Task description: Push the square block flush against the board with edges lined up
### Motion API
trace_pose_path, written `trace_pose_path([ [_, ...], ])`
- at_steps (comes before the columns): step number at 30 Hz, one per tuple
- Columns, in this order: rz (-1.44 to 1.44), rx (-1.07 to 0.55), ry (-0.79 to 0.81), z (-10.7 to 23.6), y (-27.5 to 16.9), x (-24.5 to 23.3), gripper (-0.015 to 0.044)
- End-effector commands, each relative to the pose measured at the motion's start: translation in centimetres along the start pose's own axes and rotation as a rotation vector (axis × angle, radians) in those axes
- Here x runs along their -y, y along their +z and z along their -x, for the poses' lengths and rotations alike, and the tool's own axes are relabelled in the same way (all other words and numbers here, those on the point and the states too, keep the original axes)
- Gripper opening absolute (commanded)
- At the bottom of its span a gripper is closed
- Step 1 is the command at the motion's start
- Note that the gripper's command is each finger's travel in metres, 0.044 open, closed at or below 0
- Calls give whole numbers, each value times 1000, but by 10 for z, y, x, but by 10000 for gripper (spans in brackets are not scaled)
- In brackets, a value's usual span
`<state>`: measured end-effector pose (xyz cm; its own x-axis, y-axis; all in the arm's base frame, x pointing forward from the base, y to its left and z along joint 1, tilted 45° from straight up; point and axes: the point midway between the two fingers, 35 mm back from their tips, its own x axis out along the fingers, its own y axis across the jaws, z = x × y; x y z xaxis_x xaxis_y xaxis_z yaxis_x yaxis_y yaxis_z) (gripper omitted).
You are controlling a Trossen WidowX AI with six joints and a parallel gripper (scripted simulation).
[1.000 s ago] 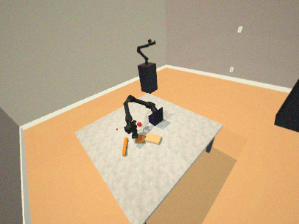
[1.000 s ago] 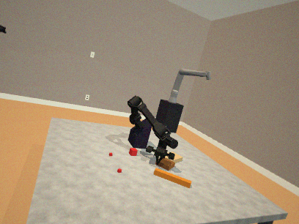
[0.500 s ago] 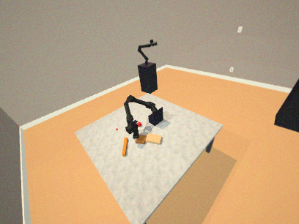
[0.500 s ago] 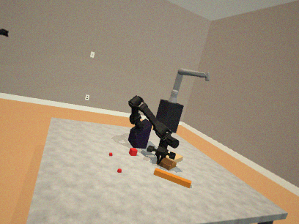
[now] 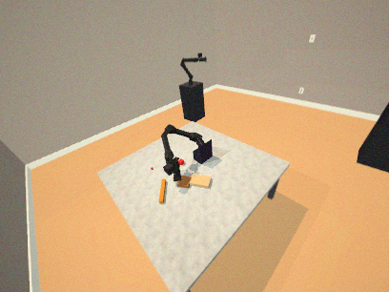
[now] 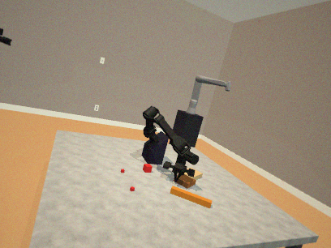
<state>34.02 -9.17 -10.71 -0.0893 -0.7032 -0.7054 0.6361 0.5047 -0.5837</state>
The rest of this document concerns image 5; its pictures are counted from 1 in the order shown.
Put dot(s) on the tan square block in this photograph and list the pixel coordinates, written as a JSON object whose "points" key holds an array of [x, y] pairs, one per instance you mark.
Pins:
{"points": [[200, 181]]}

